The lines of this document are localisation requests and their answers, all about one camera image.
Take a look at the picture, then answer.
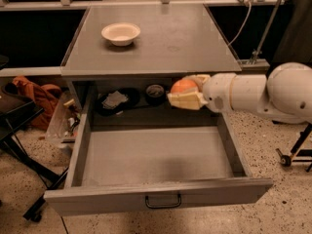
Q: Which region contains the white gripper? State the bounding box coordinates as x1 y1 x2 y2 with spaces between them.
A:
168 73 236 113

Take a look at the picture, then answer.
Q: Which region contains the orange fruit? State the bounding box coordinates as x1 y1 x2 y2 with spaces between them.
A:
171 79 198 94

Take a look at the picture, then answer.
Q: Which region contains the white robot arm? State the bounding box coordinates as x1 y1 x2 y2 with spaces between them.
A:
168 62 312 124

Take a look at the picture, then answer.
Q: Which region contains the grey open drawer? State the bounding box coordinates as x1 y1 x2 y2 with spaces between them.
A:
44 83 273 215

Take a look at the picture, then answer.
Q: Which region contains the black tape roll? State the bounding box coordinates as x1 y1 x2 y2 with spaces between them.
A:
145 84 166 106

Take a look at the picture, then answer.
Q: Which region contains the grey cabinet table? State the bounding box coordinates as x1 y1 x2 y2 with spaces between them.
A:
61 4 241 81

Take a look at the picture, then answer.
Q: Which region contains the black cap with paper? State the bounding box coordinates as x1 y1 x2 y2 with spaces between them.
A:
95 88 140 116

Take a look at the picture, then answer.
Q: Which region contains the metal pole stand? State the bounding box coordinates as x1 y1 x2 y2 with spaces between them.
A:
248 0 282 65

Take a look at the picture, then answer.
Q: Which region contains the white bowl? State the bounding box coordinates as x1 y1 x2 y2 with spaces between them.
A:
101 22 140 47

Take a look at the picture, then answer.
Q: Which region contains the black wheeled stand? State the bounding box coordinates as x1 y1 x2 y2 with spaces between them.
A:
276 123 312 173

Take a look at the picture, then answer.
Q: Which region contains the clear plastic bag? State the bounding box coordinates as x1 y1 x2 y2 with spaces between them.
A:
46 91 80 149

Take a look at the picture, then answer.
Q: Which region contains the orange cloth bag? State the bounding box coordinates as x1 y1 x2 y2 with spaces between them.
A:
13 76 62 130

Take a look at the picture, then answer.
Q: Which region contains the black chair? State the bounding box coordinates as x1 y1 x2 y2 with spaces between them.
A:
0 54 70 222

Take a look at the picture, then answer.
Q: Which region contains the white power cable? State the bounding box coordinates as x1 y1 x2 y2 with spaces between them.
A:
227 2 254 48

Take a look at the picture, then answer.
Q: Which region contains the black drawer handle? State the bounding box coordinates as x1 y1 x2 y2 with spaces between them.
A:
145 193 182 210

